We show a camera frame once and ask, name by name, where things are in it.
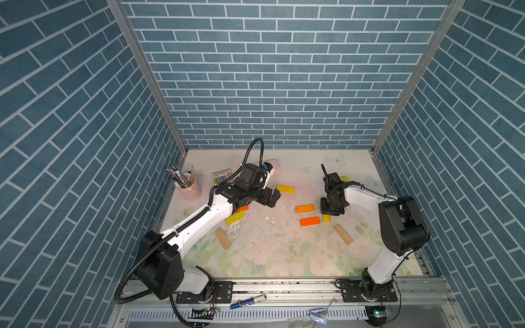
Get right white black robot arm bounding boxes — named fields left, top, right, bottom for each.
left=320, top=165, right=429, bottom=298

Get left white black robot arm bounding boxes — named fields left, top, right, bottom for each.
left=135, top=184, right=280, bottom=301

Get orange block left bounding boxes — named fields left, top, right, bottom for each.
left=236, top=206, right=249, bottom=213

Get light orange block centre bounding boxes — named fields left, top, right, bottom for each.
left=295, top=204, right=315, bottom=213

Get colourful marker box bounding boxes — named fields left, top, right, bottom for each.
left=212, top=168, right=232, bottom=185

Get orange block centre low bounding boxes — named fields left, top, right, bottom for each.
left=299, top=217, right=321, bottom=227

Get wooden block right low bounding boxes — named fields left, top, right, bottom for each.
left=334, top=224, right=354, bottom=245

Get pink pencil case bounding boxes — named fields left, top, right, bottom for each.
left=265, top=159, right=282, bottom=176

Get pink pen cup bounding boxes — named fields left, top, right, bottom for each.
left=174, top=173, right=202, bottom=202

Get wooden block left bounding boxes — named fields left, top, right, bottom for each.
left=215, top=229, right=231, bottom=250

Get pens in cup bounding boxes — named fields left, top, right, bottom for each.
left=167, top=165, right=195, bottom=189

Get clear plastic bag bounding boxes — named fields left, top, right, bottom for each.
left=288, top=307, right=328, bottom=328

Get green lit circuit board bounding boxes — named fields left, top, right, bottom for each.
left=365, top=306, right=391, bottom=327

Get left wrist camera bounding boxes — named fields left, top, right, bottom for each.
left=238, top=162, right=274, bottom=189

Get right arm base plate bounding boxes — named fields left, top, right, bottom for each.
left=334, top=278, right=398, bottom=303

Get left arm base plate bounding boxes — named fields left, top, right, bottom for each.
left=176, top=280, right=234, bottom=304

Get aluminium front rail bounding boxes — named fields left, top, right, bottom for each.
left=110, top=276, right=460, bottom=321

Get blue screwdriver on rail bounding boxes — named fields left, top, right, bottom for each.
left=230, top=294, right=267, bottom=310

